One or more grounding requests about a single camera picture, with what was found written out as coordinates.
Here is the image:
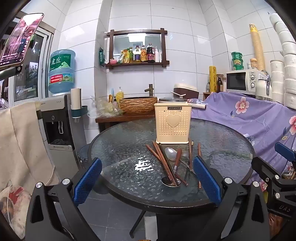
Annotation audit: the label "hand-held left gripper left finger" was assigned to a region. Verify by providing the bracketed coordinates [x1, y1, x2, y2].
[24, 158, 109, 241]

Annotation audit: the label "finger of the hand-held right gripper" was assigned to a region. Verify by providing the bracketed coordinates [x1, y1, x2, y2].
[274, 142, 296, 163]
[251, 157, 296, 200]

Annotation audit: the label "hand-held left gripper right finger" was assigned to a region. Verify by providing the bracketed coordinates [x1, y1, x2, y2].
[193, 156, 271, 241]

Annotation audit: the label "wooden handled metal spoon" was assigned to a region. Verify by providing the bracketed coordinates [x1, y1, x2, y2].
[161, 148, 183, 187]

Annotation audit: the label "beige plastic utensil holder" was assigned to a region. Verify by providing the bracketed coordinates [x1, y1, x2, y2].
[154, 103, 193, 144]

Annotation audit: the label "dark round stool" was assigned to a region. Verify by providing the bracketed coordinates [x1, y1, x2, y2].
[77, 144, 91, 163]

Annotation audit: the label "purple floral cloth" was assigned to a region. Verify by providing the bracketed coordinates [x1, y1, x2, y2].
[187, 91, 296, 195]

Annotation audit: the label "round glass table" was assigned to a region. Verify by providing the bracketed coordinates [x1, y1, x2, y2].
[87, 118, 256, 236]

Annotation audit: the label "grey water dispenser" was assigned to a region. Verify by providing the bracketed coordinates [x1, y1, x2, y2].
[37, 93, 87, 183]

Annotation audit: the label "teal cup holder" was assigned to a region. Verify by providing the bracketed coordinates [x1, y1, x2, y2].
[71, 105, 88, 118]

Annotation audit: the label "stack of white paper bowls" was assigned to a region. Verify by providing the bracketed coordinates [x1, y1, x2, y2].
[269, 13, 296, 109]
[270, 60, 284, 103]

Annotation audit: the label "wooden counter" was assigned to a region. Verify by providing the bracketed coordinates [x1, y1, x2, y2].
[95, 111, 158, 132]

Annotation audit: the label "clear plastic bags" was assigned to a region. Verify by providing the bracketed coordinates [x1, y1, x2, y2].
[89, 96, 124, 117]

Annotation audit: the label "beige cloth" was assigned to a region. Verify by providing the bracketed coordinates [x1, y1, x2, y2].
[0, 101, 59, 193]

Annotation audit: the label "red patterned fabric bag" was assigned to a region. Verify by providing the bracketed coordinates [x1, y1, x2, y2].
[0, 184, 31, 239]

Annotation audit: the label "white microwave oven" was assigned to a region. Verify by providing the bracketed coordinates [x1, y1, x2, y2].
[225, 70, 266, 95]

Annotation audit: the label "white paper cup tube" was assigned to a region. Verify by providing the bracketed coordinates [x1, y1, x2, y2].
[70, 88, 82, 109]

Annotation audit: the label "pot with glass lid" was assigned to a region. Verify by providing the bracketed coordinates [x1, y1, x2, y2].
[159, 97, 188, 104]

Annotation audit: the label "yellow soap pump bottle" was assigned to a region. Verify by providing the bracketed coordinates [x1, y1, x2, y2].
[116, 87, 125, 104]

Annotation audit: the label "woven pattern sink basin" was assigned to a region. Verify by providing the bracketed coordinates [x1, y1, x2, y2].
[119, 96, 158, 114]

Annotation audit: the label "brown beige rice cooker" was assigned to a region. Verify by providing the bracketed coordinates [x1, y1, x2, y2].
[173, 83, 200, 100]

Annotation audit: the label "yellow wrap roll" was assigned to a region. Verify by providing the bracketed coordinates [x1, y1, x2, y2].
[209, 66, 218, 93]

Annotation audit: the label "tall stack of paper cups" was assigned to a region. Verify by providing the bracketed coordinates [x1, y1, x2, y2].
[249, 23, 265, 71]

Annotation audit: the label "blue water jug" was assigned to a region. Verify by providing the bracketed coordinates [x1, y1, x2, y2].
[48, 49, 76, 94]

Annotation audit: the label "window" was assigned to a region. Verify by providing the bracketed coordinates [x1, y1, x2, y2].
[13, 25, 56, 102]

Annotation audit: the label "yellow green seasoning packet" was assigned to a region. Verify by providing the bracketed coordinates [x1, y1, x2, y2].
[117, 49, 131, 64]

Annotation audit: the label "dark soy sauce bottle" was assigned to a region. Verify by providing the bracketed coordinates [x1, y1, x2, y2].
[146, 42, 155, 62]

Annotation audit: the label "wooden framed mirror shelf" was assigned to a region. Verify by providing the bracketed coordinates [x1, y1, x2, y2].
[106, 28, 170, 70]

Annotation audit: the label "smartphone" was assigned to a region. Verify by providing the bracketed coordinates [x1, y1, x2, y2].
[0, 13, 44, 67]

